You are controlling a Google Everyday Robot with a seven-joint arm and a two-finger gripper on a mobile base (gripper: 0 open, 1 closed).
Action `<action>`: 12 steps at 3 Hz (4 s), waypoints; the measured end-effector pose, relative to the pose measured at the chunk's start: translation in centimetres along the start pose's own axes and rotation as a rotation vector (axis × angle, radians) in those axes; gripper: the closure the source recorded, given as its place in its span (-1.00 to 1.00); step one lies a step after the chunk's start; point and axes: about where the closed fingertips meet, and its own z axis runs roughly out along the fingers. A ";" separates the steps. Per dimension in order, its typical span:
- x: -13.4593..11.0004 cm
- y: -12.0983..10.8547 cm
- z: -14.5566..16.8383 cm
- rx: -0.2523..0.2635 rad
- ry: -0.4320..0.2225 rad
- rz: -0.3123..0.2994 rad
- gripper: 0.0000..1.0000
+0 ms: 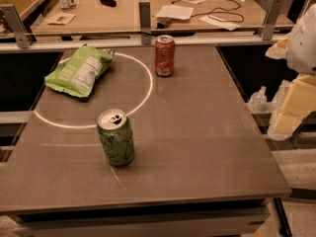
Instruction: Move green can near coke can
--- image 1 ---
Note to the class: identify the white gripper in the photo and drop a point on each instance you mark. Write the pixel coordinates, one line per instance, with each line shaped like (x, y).
(304, 46)

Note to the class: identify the green soda can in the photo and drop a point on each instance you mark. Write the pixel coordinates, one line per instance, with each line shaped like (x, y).
(116, 137)

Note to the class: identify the red coke can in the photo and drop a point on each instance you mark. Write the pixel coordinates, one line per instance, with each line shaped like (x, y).
(164, 55)

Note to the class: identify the clear sanitizer bottle left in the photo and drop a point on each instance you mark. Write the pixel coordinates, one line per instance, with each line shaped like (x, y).
(258, 100)

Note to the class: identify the white paper sheet right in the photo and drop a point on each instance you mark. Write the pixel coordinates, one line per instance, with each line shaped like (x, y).
(219, 23)

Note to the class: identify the white paper sheet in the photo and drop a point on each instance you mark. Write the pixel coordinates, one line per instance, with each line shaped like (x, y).
(219, 23)
(175, 12)

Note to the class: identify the white paper sheet centre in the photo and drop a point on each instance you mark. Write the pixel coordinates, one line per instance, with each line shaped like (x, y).
(175, 12)

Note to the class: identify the black computer mouse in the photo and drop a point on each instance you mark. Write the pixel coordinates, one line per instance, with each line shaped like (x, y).
(109, 3)

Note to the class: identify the green chip bag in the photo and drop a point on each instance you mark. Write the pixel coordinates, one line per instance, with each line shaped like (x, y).
(76, 77)

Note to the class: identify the small paper card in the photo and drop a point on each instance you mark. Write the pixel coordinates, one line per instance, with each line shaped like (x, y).
(60, 19)

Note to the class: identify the right metal bracket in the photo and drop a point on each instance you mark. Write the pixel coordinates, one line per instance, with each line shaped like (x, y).
(266, 31)

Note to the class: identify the metal bracket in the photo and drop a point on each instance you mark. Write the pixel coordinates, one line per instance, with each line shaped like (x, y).
(22, 37)
(266, 31)
(145, 21)

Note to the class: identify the middle metal bracket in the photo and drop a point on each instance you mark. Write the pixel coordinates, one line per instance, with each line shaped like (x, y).
(145, 21)

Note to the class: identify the left metal bracket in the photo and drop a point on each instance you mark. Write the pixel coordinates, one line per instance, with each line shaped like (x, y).
(22, 37)

